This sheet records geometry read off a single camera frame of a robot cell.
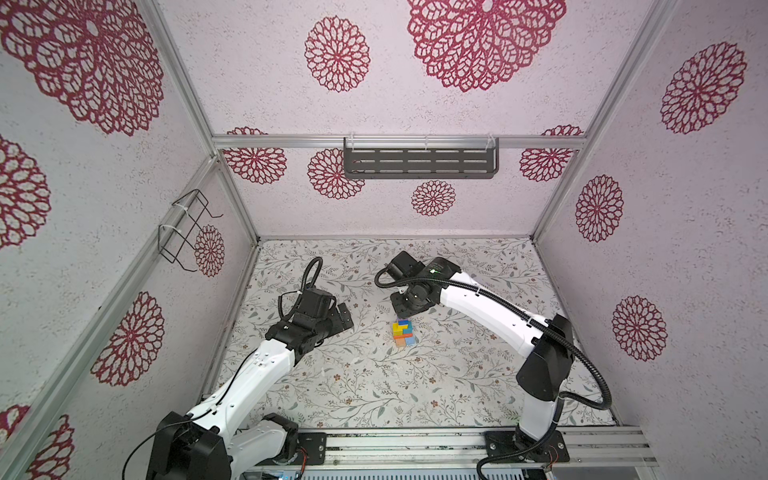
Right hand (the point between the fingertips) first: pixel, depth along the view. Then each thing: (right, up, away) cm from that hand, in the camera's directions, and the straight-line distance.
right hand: (401, 303), depth 82 cm
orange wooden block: (+3, -11, +10) cm, 15 cm away
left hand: (-18, -6, +2) cm, 19 cm away
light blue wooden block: (+3, -13, +11) cm, 17 cm away
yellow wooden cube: (-1, -7, +6) cm, 10 cm away
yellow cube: (-1, -10, +8) cm, 13 cm away
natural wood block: (0, -13, +9) cm, 16 cm away
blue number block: (+1, -6, +6) cm, 9 cm away
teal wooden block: (+3, -9, +10) cm, 14 cm away
